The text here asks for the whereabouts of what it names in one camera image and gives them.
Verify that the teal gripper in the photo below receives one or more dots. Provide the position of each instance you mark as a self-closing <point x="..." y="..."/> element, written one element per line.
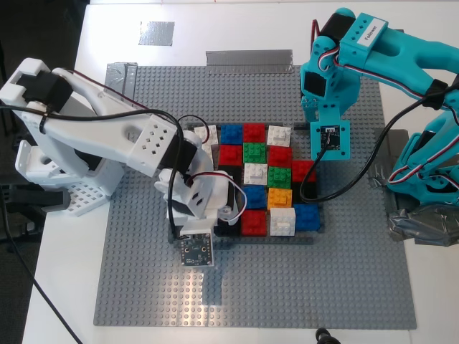
<point x="309" y="109"/>

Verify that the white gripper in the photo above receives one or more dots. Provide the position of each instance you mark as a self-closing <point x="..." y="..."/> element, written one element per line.
<point x="227" y="212"/>

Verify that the black lego cube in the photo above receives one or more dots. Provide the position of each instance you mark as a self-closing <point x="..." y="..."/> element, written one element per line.
<point x="237" y="179"/>
<point x="227" y="231"/>
<point x="310" y="190"/>

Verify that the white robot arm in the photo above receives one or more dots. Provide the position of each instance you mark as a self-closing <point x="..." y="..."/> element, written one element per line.
<point x="89" y="132"/>

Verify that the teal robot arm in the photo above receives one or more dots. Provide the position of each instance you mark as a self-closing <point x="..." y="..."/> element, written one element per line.
<point x="405" y="50"/>

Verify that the red lego cube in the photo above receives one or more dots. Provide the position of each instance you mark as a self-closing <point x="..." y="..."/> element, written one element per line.
<point x="254" y="222"/>
<point x="231" y="156"/>
<point x="279" y="156"/>
<point x="254" y="132"/>
<point x="299" y="170"/>

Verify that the blue lego cube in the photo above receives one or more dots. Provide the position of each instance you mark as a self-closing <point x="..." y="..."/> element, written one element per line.
<point x="231" y="133"/>
<point x="255" y="196"/>
<point x="307" y="216"/>

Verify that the green lego cube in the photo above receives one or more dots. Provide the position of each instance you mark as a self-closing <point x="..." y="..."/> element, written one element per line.
<point x="254" y="152"/>
<point x="279" y="177"/>

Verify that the orange lego cube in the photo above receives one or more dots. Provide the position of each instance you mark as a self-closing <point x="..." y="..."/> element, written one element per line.
<point x="279" y="198"/>

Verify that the flat dark grey tape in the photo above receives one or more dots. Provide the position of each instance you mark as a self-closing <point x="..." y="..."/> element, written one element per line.
<point x="398" y="143"/>

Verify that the crumpled silver tape wad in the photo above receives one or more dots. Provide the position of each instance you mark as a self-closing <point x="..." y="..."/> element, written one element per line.
<point x="423" y="229"/>
<point x="380" y="175"/>

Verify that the grey ribbed tape strip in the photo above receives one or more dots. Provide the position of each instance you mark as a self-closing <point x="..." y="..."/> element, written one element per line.
<point x="251" y="62"/>

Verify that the grey lego baseplate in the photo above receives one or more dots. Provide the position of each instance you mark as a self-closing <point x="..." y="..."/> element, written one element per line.
<point x="287" y="286"/>

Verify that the shiny silver tape strip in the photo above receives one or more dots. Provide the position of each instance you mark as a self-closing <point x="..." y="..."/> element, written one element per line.
<point x="120" y="77"/>

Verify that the silver tape square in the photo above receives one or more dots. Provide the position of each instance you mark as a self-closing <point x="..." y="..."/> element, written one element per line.
<point x="156" y="34"/>

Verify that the black table clamp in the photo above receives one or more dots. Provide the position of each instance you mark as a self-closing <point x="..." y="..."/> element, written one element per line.
<point x="21" y="199"/>

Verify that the black knob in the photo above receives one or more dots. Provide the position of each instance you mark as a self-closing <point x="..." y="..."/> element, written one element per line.
<point x="324" y="337"/>

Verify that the teal wrist camera module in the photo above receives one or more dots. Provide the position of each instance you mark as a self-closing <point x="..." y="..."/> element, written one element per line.
<point x="330" y="138"/>

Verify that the dark grey lego wall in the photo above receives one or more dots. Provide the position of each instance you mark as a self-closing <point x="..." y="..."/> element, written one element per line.
<point x="269" y="240"/>
<point x="321" y="218"/>
<point x="299" y="126"/>

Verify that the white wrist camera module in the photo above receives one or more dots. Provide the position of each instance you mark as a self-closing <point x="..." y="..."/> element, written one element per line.
<point x="197" y="251"/>

